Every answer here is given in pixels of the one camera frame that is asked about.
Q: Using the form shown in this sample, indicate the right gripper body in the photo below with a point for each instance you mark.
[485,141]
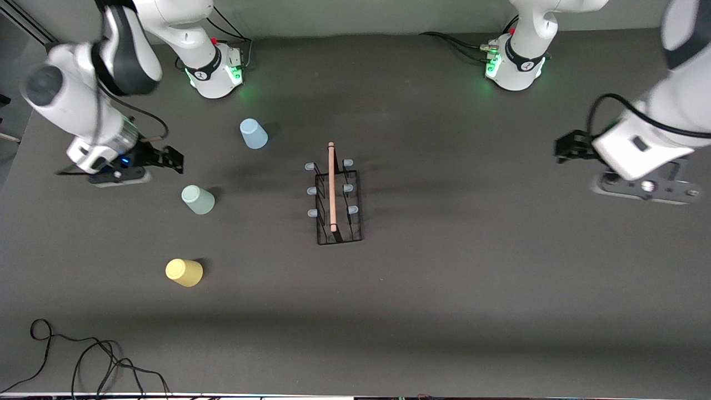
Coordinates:
[149,156]

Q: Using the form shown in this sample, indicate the pale green plastic cup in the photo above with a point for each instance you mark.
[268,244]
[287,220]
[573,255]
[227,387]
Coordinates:
[198,201]

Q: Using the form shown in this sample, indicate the yellow plastic cup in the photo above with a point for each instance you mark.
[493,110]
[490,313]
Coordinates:
[183,272]

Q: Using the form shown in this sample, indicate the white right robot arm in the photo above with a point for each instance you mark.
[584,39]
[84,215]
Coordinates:
[72,105]

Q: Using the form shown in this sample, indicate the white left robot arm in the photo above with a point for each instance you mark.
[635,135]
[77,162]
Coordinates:
[683,100]

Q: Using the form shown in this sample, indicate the light blue plastic cup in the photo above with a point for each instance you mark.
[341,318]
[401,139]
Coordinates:
[254,136]

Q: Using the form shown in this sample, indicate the dark grey table mat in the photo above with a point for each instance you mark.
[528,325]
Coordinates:
[389,278]

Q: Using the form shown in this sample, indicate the black metal frame rail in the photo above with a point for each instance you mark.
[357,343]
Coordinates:
[28,23]

